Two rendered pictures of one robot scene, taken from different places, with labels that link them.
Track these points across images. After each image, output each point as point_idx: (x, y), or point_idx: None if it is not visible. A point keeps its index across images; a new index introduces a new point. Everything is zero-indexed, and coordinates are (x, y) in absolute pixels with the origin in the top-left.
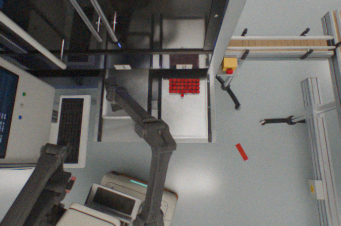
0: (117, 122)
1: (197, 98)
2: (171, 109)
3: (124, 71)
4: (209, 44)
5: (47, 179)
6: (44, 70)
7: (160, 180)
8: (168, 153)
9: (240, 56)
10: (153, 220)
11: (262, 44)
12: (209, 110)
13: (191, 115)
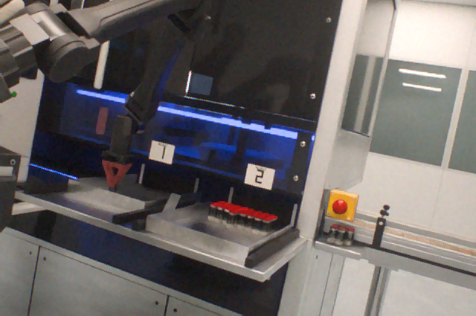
0: (83, 199)
1: (258, 236)
2: (197, 225)
3: (152, 191)
4: (312, 94)
5: None
6: (38, 163)
7: None
8: None
9: (370, 237)
10: (79, 20)
11: (418, 239)
12: (274, 242)
13: (231, 240)
